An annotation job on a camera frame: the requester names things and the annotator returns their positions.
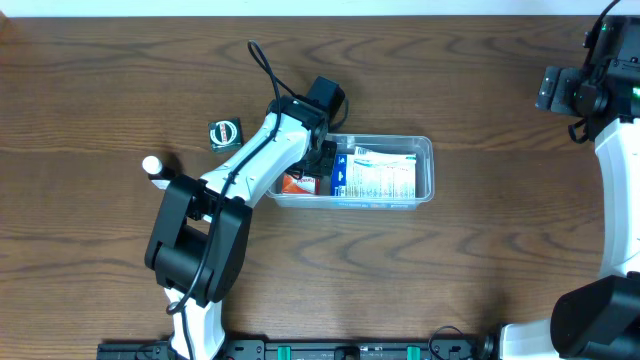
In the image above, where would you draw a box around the blue cooling patch box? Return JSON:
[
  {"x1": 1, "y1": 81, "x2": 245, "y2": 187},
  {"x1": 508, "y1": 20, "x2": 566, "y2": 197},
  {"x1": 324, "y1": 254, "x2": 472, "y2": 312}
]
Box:
[{"x1": 330, "y1": 154, "x2": 416, "y2": 199}]

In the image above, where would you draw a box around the red Panadol ActiFast box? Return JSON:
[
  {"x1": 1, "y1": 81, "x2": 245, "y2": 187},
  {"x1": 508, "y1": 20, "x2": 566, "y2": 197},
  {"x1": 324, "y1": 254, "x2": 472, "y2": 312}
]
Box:
[{"x1": 281, "y1": 174, "x2": 320, "y2": 195}]

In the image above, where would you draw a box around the white Panadol tube box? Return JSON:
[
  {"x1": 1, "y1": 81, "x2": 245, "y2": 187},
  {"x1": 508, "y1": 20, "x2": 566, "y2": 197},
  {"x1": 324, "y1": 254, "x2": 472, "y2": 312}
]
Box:
[{"x1": 353, "y1": 146, "x2": 417, "y2": 167}]

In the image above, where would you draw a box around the green Zam-Buk box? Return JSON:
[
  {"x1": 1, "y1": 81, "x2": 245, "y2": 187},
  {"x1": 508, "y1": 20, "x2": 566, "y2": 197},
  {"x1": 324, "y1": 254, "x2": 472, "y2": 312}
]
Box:
[{"x1": 208, "y1": 117, "x2": 244, "y2": 153}]

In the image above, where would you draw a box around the dark brown medicine bottle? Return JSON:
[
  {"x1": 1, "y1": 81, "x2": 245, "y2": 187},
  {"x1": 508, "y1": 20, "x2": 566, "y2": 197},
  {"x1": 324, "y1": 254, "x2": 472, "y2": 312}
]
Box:
[{"x1": 142, "y1": 155, "x2": 176, "y2": 190}]

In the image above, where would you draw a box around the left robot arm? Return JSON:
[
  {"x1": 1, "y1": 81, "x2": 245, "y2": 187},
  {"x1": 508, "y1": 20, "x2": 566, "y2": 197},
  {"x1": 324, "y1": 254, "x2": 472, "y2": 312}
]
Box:
[{"x1": 142, "y1": 77, "x2": 347, "y2": 359}]

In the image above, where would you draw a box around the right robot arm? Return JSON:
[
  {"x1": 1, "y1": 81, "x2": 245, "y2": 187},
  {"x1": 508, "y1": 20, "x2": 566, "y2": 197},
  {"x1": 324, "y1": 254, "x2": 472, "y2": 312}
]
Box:
[{"x1": 479, "y1": 13, "x2": 639, "y2": 359}]

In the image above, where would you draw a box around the clear plastic container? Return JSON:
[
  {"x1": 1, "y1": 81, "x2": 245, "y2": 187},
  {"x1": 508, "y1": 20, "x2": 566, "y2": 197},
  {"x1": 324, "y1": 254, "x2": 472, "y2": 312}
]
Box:
[{"x1": 267, "y1": 134, "x2": 435, "y2": 210}]

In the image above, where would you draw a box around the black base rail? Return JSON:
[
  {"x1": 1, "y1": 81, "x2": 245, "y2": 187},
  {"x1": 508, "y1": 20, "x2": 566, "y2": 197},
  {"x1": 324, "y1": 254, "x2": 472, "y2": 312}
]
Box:
[{"x1": 96, "y1": 334, "x2": 499, "y2": 360}]

